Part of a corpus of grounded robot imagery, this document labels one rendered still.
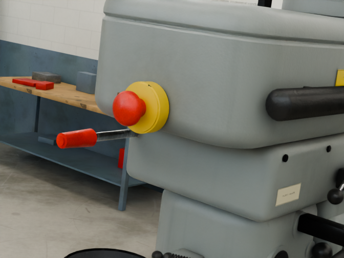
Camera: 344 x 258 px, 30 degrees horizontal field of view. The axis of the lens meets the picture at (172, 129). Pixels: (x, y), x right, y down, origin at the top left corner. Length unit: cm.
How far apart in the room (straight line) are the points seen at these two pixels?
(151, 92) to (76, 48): 664
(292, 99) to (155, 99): 15
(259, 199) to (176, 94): 17
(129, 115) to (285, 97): 17
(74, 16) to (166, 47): 666
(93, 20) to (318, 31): 644
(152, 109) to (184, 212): 23
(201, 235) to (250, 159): 16
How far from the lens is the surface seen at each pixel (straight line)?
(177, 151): 85
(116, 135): 86
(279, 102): 69
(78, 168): 631
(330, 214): 101
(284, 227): 90
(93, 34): 716
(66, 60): 746
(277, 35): 71
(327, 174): 92
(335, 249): 103
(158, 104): 72
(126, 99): 71
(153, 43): 75
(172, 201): 92
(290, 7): 109
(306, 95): 71
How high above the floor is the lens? 188
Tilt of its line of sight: 11 degrees down
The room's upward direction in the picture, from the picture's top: 7 degrees clockwise
